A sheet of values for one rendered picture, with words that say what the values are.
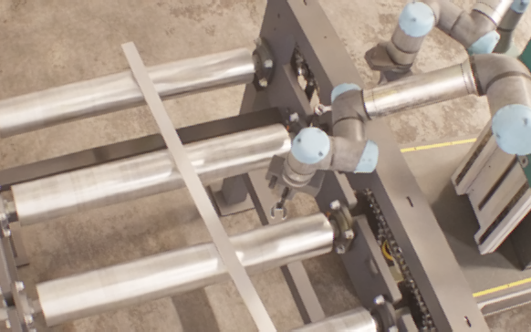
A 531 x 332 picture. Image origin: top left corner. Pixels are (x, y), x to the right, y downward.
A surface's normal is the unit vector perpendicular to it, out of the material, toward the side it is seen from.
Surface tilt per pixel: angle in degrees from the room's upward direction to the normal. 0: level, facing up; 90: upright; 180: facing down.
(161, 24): 0
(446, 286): 0
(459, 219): 0
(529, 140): 86
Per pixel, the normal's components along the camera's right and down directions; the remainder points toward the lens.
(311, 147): 0.16, -0.38
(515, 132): -0.09, 0.79
